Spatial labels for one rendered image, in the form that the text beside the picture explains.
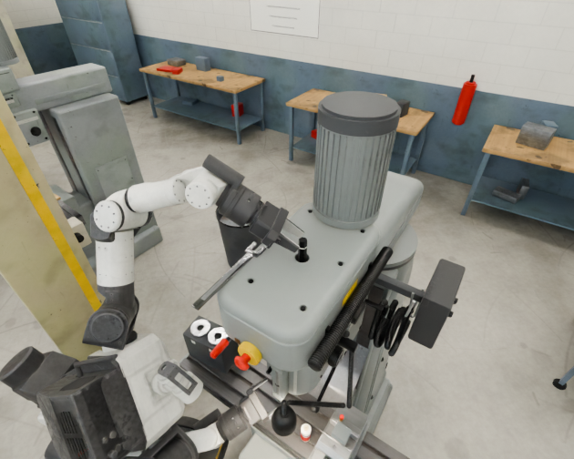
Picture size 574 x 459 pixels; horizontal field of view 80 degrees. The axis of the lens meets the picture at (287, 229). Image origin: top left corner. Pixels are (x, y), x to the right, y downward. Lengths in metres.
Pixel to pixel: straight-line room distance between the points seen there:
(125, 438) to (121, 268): 0.41
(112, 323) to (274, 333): 0.43
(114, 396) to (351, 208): 0.75
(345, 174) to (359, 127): 0.13
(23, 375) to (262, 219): 0.87
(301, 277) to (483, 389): 2.44
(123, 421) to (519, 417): 2.65
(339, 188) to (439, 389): 2.29
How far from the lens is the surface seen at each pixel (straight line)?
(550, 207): 4.92
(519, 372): 3.34
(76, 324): 2.91
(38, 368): 1.34
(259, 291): 0.80
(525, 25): 4.79
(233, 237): 3.13
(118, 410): 1.02
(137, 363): 1.05
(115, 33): 7.95
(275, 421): 1.07
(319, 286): 0.81
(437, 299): 1.09
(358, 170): 0.87
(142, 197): 0.90
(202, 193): 0.78
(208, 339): 1.67
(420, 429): 2.81
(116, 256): 0.98
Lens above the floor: 2.50
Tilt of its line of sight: 39 degrees down
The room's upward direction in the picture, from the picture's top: straight up
